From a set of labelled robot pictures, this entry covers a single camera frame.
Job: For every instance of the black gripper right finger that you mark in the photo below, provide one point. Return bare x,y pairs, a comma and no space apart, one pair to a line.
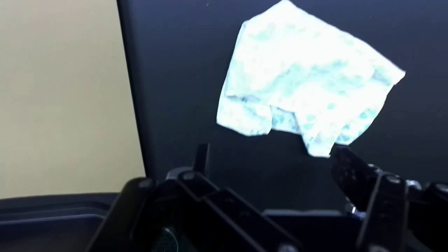
351,177

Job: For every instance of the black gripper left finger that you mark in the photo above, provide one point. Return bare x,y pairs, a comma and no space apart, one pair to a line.
202,159

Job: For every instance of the white cloth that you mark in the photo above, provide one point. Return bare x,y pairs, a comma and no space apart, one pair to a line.
302,71

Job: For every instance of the black plastic bin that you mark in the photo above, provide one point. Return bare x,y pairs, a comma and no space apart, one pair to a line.
50,219

